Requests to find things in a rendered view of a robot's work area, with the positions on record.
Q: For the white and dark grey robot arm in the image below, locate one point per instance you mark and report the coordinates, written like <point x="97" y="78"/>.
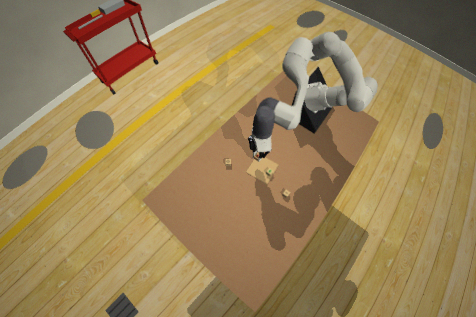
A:
<point x="357" y="97"/>

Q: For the tan square mat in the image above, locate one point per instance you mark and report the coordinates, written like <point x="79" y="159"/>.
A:
<point x="258" y="169"/>

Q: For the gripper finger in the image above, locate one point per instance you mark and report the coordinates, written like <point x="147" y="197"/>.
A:
<point x="252" y="146"/>
<point x="262" y="155"/>

